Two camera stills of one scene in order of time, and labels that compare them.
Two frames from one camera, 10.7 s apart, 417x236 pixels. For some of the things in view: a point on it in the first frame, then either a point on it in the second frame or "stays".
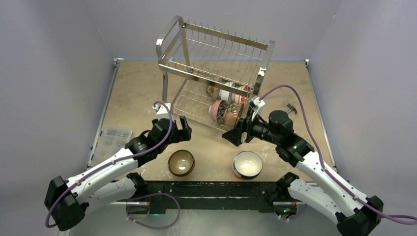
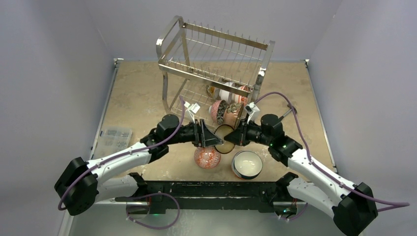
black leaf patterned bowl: x=218 y=110 stays
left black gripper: x=183 y=134 → x=202 y=136
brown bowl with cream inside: x=181 y=162 → x=222 y=131
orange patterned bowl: x=242 y=98 stays
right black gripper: x=244 y=132 stays
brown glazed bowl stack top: x=231 y=114 stays
